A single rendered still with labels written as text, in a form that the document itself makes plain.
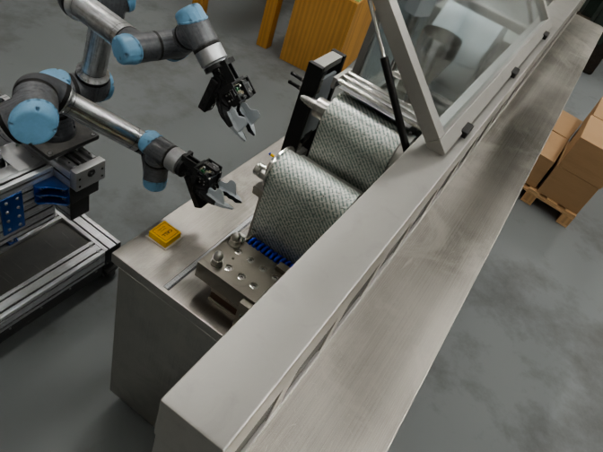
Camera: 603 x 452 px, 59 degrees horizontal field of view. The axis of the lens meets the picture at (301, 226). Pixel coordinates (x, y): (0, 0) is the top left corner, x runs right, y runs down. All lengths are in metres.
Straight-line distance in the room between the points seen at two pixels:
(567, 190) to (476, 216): 3.07
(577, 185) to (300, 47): 2.43
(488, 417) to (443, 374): 0.29
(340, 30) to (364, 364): 3.85
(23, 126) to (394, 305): 1.05
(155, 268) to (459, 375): 1.84
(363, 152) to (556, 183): 2.94
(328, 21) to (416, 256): 3.59
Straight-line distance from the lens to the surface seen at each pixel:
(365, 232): 0.79
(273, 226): 1.54
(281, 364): 0.61
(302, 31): 4.70
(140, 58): 1.49
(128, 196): 3.15
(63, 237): 2.65
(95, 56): 2.02
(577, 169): 4.31
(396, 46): 1.01
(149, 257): 1.67
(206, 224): 1.79
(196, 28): 1.46
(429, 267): 1.13
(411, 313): 1.03
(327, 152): 1.62
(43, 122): 1.57
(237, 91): 1.44
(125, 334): 1.92
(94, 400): 2.42
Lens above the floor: 2.16
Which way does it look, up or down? 42 degrees down
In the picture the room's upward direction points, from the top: 22 degrees clockwise
